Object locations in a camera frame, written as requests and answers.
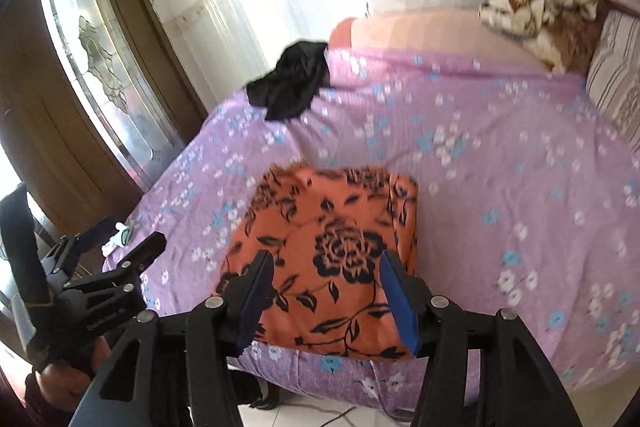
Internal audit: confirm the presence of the person's left forearm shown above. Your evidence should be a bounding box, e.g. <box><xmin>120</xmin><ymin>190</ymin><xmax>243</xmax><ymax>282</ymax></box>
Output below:
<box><xmin>22</xmin><ymin>369</ymin><xmax>81</xmax><ymax>427</ymax></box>

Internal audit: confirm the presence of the person's left hand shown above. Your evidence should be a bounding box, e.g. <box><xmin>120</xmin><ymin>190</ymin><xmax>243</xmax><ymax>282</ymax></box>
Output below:
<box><xmin>37</xmin><ymin>338</ymin><xmax>103</xmax><ymax>392</ymax></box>

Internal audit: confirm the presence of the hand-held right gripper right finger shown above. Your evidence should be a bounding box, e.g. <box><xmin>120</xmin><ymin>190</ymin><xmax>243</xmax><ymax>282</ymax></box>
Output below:
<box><xmin>378</xmin><ymin>251</ymin><xmax>583</xmax><ymax>427</ymax></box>

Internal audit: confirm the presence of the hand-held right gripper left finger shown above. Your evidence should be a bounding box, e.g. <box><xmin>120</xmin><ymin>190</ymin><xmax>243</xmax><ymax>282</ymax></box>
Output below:
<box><xmin>75</xmin><ymin>249</ymin><xmax>276</xmax><ymax>427</ymax></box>

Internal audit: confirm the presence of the striped pillow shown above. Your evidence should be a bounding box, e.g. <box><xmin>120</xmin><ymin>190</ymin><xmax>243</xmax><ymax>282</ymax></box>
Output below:
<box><xmin>585</xmin><ymin>9</ymin><xmax>640</xmax><ymax>138</ymax></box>

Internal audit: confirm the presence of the purple floral bed sheet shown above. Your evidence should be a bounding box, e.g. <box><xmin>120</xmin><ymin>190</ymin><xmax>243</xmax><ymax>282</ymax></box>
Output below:
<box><xmin>102</xmin><ymin>47</ymin><xmax>640</xmax><ymax>413</ymax></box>

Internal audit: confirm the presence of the wooden door with glass pane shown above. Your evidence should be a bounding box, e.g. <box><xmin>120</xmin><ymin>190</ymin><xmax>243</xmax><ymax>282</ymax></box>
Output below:
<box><xmin>0</xmin><ymin>0</ymin><xmax>211</xmax><ymax>233</ymax></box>

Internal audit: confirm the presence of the pink mattress cover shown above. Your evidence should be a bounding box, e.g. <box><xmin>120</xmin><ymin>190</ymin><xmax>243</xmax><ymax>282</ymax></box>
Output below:
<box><xmin>329</xmin><ymin>7</ymin><xmax>586</xmax><ymax>75</ymax></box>

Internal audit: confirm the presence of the orange black floral garment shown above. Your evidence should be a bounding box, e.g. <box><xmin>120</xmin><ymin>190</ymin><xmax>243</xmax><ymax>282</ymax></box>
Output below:
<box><xmin>212</xmin><ymin>162</ymin><xmax>420</xmax><ymax>360</ymax></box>

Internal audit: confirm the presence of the brown white patterned blanket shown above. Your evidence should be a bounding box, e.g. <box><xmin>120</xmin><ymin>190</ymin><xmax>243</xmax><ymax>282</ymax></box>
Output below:
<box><xmin>477</xmin><ymin>0</ymin><xmax>608</xmax><ymax>75</ymax></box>

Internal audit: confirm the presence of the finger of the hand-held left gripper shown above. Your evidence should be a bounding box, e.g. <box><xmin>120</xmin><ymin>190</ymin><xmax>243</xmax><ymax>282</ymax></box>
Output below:
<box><xmin>47</xmin><ymin>216</ymin><xmax>118</xmax><ymax>264</ymax></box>
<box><xmin>116</xmin><ymin>232</ymin><xmax>167</xmax><ymax>279</ymax></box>

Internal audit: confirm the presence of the small white green item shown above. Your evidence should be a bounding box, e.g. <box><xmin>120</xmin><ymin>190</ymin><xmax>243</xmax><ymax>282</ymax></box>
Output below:
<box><xmin>101</xmin><ymin>222</ymin><xmax>132</xmax><ymax>258</ymax></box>

